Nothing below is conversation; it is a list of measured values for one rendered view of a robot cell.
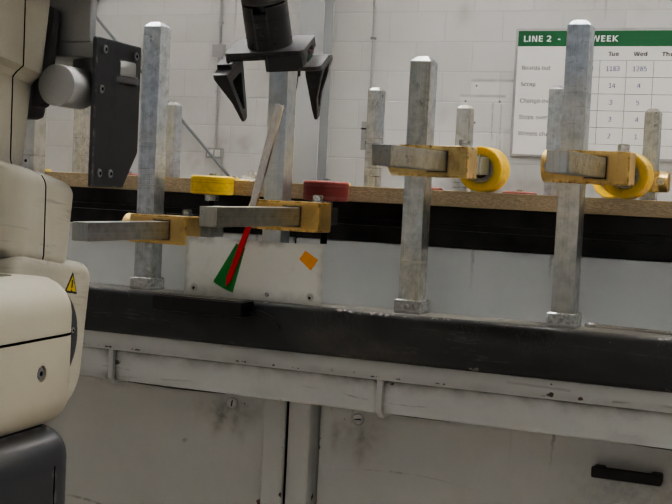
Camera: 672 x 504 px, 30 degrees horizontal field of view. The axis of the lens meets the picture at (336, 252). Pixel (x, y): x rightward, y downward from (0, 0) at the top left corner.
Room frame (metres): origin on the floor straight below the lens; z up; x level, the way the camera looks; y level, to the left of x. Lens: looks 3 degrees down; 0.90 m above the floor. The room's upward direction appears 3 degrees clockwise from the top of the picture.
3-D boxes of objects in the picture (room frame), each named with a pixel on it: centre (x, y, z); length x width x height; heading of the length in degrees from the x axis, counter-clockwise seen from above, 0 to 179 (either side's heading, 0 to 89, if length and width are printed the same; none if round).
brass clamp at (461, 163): (2.01, -0.15, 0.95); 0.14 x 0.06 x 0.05; 66
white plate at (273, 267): (2.11, 0.14, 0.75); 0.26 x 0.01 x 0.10; 66
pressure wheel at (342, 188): (2.20, 0.02, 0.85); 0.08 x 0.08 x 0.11
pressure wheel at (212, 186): (2.34, 0.24, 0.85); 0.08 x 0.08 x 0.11
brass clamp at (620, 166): (1.91, -0.38, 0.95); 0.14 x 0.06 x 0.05; 66
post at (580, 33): (1.92, -0.36, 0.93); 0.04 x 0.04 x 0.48; 66
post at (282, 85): (2.12, 0.10, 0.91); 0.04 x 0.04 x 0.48; 66
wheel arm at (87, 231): (2.16, 0.32, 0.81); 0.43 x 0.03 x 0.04; 156
